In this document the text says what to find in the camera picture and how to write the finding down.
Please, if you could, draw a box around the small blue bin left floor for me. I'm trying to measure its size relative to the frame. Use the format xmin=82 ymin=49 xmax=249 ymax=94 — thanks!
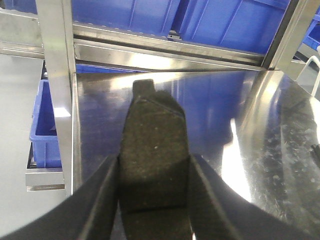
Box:
xmin=29 ymin=79 xmax=62 ymax=168

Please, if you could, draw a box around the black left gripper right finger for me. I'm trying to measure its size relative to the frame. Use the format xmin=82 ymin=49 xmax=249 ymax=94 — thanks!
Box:
xmin=187 ymin=155 xmax=316 ymax=240

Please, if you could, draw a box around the large blue bin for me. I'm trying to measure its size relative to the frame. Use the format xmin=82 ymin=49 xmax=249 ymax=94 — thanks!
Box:
xmin=172 ymin=0 xmax=290 ymax=55
xmin=4 ymin=0 xmax=186 ymax=37

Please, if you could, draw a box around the large blue bin left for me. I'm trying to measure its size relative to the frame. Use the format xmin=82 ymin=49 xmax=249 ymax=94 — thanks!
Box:
xmin=4 ymin=0 xmax=186 ymax=37

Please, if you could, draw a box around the stainless steel rack frame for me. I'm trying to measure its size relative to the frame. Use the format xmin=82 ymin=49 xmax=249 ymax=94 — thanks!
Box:
xmin=0 ymin=0 xmax=320 ymax=240

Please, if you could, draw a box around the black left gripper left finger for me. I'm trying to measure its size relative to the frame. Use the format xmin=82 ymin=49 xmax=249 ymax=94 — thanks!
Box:
xmin=3 ymin=156 xmax=119 ymax=240

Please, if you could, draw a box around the large blue bin right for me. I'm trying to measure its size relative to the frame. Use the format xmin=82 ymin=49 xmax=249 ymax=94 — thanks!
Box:
xmin=172 ymin=0 xmax=290 ymax=55

